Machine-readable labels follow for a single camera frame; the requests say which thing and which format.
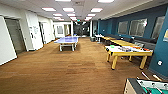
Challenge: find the white double door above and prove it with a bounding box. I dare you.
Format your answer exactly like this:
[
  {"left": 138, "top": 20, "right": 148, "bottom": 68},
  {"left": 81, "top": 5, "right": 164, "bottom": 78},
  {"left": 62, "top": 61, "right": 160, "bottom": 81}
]
[{"left": 0, "top": 15, "right": 18, "bottom": 66}]

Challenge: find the white table with items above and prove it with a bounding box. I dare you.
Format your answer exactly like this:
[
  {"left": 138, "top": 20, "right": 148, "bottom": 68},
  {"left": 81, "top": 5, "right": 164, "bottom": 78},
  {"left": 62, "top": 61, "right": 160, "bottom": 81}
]
[{"left": 104, "top": 44, "right": 154, "bottom": 70}]

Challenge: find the foosball table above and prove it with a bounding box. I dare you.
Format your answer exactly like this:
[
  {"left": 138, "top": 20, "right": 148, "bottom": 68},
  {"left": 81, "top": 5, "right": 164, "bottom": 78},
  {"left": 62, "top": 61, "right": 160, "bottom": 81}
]
[{"left": 123, "top": 77, "right": 168, "bottom": 94}]

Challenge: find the green exit sign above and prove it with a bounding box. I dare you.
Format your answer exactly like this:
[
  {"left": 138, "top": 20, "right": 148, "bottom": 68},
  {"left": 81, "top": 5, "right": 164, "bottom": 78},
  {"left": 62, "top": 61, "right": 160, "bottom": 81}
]
[{"left": 74, "top": 18, "right": 81, "bottom": 23}]

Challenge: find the white wall outlet plate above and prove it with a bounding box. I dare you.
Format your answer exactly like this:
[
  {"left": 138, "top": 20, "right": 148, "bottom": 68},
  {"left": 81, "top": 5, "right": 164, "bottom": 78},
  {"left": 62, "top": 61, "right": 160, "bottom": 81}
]
[{"left": 157, "top": 59, "right": 164, "bottom": 66}]

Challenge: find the interior wall window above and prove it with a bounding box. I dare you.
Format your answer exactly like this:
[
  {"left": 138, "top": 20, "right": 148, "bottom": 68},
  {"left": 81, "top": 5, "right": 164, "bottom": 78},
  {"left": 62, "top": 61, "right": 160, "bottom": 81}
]
[
  {"left": 129, "top": 18, "right": 148, "bottom": 38},
  {"left": 150, "top": 14, "right": 166, "bottom": 39},
  {"left": 117, "top": 20, "right": 129, "bottom": 35}
]

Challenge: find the blue ping pong table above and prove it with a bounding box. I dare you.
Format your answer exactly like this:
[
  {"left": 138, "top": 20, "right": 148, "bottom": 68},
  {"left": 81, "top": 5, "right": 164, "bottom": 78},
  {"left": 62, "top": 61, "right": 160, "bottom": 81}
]
[{"left": 53, "top": 35, "right": 80, "bottom": 52}]

